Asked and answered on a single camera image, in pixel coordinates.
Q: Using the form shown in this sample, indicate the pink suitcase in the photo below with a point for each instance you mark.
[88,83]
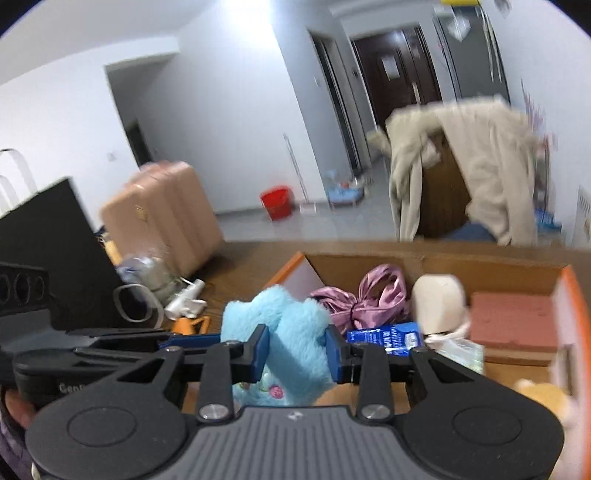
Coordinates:
[161,217]

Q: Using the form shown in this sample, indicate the person's left hand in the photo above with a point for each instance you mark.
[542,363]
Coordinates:
[21,406]

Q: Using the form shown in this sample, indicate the blue tissue packet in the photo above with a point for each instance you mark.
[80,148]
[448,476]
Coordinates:
[383,338]

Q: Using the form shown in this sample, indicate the pale green packet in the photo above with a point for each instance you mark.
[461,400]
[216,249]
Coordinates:
[464,355]

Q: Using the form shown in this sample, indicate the brown chair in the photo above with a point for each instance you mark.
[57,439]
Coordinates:
[443,198]

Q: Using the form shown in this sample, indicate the black paper bag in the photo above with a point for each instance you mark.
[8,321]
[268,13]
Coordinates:
[55,240]

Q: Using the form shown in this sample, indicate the cream soft pillow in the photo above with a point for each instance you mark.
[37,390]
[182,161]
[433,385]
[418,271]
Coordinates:
[438,304]

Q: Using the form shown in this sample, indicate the pink satin bow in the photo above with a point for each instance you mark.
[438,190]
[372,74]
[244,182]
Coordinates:
[378,290]

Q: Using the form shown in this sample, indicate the white door notice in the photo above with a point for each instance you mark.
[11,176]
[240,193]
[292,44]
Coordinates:
[391,67]

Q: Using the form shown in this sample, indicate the clear plastic bag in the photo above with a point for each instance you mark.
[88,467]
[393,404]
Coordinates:
[147,277]

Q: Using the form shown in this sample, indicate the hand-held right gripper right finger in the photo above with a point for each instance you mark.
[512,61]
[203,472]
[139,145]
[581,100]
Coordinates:
[334,355]

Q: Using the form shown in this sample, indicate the grey refrigerator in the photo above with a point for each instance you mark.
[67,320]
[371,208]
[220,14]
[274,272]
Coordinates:
[471,64]

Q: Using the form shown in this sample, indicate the dark entrance door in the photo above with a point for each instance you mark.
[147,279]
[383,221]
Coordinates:
[369,78]

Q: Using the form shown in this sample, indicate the blue pet bowl tray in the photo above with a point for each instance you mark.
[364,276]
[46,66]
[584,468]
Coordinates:
[346,196]

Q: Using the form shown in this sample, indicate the beige coat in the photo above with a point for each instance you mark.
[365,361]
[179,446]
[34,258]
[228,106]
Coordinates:
[489,161]

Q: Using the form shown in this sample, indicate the yellow plush toy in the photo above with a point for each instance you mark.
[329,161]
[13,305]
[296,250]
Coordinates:
[540,397]

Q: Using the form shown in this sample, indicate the light blue plush toy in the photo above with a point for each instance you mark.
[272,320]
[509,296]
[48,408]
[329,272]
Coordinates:
[295,323]

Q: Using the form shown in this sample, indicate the clear bag on refrigerator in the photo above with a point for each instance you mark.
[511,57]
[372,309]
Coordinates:
[458,27]

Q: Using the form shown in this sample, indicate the dark glass door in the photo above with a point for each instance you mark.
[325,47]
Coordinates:
[337,101]

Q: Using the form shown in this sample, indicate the red bucket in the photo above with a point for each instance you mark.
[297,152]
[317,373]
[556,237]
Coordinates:
[277,205]

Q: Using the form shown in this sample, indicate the white wall radiator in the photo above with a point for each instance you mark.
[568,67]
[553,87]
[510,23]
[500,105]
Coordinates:
[582,217]

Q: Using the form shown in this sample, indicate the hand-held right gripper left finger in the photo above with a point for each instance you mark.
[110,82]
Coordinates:
[258,355]

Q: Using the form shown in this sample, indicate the white mop pole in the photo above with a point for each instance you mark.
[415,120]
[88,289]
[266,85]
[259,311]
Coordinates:
[298,175]

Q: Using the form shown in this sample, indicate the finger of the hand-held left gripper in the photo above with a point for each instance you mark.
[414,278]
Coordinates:
[129,350]
[194,340]

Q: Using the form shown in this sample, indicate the orange-edged cardboard box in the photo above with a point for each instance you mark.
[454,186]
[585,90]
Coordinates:
[508,277]

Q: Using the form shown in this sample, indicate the yellow box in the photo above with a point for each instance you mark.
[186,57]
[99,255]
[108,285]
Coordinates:
[459,2]

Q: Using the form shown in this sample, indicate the orange plastic item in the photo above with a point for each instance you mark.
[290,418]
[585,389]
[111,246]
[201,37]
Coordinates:
[189,325]

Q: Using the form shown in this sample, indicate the storage rack with bottles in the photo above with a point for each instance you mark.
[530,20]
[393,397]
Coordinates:
[547,184]

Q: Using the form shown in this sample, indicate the pink brick-shaped sponge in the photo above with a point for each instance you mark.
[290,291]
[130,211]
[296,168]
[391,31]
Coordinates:
[512,323]

